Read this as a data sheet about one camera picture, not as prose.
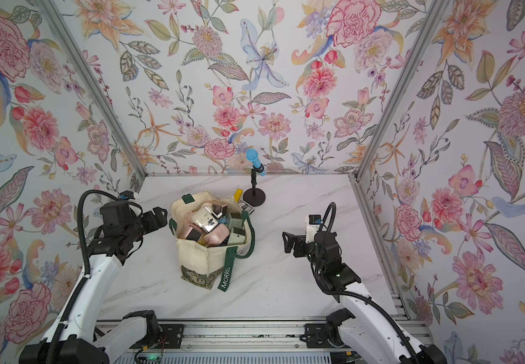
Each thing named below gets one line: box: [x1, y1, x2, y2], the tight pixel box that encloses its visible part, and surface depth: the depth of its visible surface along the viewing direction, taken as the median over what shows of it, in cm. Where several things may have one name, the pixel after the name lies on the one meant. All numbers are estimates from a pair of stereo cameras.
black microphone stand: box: [242, 163, 267, 208], surface depth 112 cm
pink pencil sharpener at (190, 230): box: [177, 210, 206, 242], surface depth 82 cm
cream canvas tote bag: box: [168, 190, 256, 292], surface depth 82 cm
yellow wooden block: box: [233, 188, 244, 203], surface depth 116 cm
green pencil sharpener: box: [228, 226, 247, 245], surface depth 83 cm
